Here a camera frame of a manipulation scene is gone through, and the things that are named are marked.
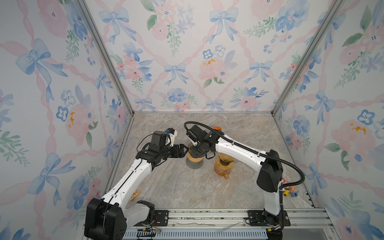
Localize grey glass dripper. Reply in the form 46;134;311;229
187;153;204;164

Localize orange glass carafe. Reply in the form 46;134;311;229
214;164;233;180

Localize aluminium mounting rail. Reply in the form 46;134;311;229
80;208;331;240

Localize clear grey glass carafe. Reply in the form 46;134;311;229
186;160;204;170

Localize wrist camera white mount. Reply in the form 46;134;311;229
165;128;178;147
186;130;197;146

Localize wooden ring holder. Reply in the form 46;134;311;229
216;158;234;170

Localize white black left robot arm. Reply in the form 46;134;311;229
84;128;188;240

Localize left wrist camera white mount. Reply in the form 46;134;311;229
165;128;178;147

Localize brown paper coffee filter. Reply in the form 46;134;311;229
218;153;236;165

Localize colourful small toy figures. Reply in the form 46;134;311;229
283;186;299;198

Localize small wooden toy block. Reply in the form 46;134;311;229
130;189;141;201

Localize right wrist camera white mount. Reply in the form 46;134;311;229
186;130;197;146

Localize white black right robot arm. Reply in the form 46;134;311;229
186;125;285;227

